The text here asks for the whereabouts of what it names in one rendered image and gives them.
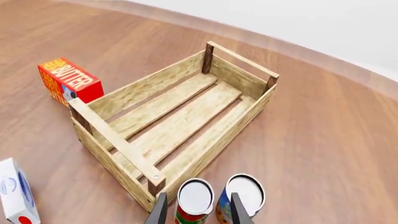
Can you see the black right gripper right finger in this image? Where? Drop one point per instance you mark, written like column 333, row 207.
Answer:
column 238, row 211

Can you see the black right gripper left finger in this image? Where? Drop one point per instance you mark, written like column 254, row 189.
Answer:
column 158, row 212

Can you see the wooden slat tray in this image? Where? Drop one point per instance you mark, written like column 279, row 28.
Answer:
column 174, row 126

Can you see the blue and yellow tin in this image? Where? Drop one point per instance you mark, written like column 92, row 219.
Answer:
column 245, row 194

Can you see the red and green tin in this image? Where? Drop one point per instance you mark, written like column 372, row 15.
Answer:
column 193, row 203

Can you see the white and blue box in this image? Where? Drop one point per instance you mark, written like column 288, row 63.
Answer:
column 15, row 193

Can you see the red butter box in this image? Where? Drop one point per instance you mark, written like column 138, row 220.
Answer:
column 70, row 80

